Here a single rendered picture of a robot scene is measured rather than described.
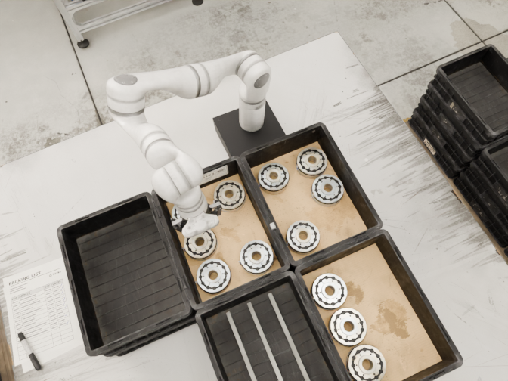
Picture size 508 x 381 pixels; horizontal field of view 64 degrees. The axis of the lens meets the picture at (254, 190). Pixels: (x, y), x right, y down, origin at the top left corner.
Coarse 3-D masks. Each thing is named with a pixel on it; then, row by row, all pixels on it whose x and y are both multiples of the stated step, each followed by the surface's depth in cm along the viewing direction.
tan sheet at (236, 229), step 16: (208, 192) 135; (224, 224) 131; (240, 224) 130; (256, 224) 130; (224, 240) 129; (240, 240) 128; (224, 256) 127; (256, 256) 126; (192, 272) 125; (240, 272) 124
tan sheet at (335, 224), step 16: (272, 160) 139; (288, 160) 139; (256, 176) 137; (272, 176) 137; (336, 176) 136; (288, 192) 134; (304, 192) 134; (272, 208) 132; (288, 208) 132; (304, 208) 132; (320, 208) 131; (336, 208) 131; (352, 208) 131; (288, 224) 130; (320, 224) 129; (336, 224) 129; (352, 224) 129; (320, 240) 127; (336, 240) 127; (304, 256) 126
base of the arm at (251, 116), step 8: (240, 104) 138; (248, 104) 134; (256, 104) 134; (264, 104) 138; (240, 112) 142; (248, 112) 138; (256, 112) 138; (264, 112) 143; (240, 120) 147; (248, 120) 143; (256, 120) 143; (248, 128) 148; (256, 128) 148
